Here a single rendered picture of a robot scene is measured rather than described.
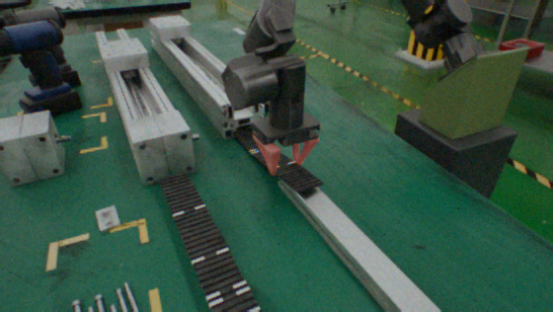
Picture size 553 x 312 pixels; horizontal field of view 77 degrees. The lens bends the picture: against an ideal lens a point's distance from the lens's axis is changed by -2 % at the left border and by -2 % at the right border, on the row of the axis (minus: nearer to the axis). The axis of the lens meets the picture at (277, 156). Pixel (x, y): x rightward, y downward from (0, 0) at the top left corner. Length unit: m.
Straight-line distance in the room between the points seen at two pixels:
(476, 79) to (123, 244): 0.73
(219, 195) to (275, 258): 0.17
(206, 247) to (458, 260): 0.36
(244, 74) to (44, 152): 0.43
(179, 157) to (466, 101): 0.60
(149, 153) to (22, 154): 0.23
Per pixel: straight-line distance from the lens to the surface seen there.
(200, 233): 0.53
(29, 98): 1.05
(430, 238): 0.60
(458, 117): 0.86
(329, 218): 0.55
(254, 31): 0.57
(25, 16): 1.18
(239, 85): 0.50
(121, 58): 1.02
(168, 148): 0.66
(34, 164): 0.78
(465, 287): 0.56
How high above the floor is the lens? 1.18
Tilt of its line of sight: 33 degrees down
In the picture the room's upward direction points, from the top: straight up
